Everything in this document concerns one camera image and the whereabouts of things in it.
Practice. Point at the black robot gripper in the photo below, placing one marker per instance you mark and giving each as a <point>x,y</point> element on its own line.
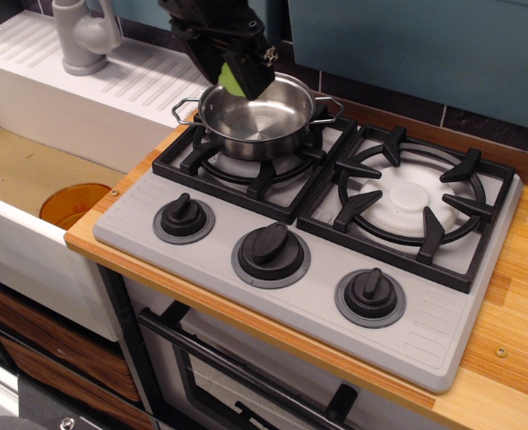
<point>216,32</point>

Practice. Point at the green toy cauliflower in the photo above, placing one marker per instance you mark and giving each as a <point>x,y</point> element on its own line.
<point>229,82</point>

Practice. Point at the stainless steel pot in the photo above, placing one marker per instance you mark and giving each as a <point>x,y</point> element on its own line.
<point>272,126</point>

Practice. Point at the black left stove knob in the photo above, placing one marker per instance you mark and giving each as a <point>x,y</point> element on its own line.
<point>183,221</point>

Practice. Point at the black stove knob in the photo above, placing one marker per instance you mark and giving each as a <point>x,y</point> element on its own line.
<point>370,299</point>
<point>271,257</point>
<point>183,221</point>

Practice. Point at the black middle stove knob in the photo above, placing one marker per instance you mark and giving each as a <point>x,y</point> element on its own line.
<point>271,257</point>

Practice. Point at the grey toy stove top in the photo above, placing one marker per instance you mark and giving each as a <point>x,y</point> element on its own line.
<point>425,346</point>

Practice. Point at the black right stove knob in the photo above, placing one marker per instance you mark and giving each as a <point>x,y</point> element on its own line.
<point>370,299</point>

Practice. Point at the black left burner grate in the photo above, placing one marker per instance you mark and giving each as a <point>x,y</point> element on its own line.
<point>277,189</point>

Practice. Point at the black burner grate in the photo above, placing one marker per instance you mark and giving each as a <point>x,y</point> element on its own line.
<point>438,213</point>
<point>277,189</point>

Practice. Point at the grey toy faucet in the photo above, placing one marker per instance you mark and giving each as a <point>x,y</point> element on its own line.
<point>85,40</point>

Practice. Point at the white toy sink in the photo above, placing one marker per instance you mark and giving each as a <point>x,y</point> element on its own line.
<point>58,130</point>

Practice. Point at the orange plastic plate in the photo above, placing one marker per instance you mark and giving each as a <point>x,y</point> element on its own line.
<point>65,207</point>

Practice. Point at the black right burner grate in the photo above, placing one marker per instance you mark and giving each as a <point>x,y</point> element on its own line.
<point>438,213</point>

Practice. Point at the toy oven door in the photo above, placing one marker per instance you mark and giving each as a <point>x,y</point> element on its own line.
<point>242,383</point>

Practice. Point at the wooden drawer fronts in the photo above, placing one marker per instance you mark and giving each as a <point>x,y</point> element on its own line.
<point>70,359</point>

